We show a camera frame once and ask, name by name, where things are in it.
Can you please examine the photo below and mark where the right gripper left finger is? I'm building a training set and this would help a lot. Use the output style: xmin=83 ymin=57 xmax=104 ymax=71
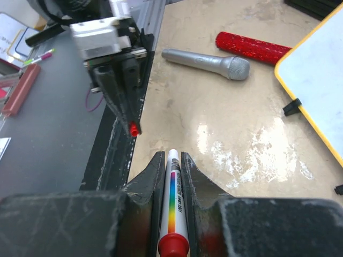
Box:
xmin=1 ymin=152 xmax=165 ymax=256

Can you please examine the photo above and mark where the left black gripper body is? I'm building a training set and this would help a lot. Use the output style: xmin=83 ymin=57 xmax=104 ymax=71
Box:
xmin=70 ymin=16 xmax=155 ymax=93

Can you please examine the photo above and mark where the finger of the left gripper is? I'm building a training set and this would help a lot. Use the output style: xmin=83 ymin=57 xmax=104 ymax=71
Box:
xmin=93 ymin=65 xmax=130 ymax=134
xmin=122 ymin=57 xmax=141 ymax=133

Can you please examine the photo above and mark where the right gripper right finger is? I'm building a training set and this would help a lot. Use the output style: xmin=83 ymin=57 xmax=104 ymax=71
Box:
xmin=181 ymin=152 xmax=342 ymax=256

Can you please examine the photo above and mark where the red whiteboard marker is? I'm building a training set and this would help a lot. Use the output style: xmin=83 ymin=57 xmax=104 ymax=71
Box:
xmin=158 ymin=149 xmax=189 ymax=257

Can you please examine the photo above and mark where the red marker cap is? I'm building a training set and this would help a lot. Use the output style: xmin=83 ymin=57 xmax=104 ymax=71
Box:
xmin=129 ymin=122 xmax=140 ymax=137

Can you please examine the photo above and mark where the yellow framed whiteboard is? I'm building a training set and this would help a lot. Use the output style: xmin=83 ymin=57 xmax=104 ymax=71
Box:
xmin=274 ymin=5 xmax=342 ymax=164

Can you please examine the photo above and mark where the pink green pen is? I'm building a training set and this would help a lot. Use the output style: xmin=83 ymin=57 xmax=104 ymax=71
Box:
xmin=23 ymin=49 xmax=55 ymax=67

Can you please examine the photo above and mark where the silver toy microphone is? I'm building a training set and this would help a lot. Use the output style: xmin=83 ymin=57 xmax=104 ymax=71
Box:
xmin=161 ymin=49 xmax=250 ymax=81

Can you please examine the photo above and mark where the red glitter toy microphone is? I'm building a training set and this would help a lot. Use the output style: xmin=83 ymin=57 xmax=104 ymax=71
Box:
xmin=215 ymin=32 xmax=292 ymax=66

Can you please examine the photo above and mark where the black carrying case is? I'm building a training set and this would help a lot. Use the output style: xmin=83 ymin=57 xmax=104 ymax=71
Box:
xmin=284 ymin=0 xmax=342 ymax=21

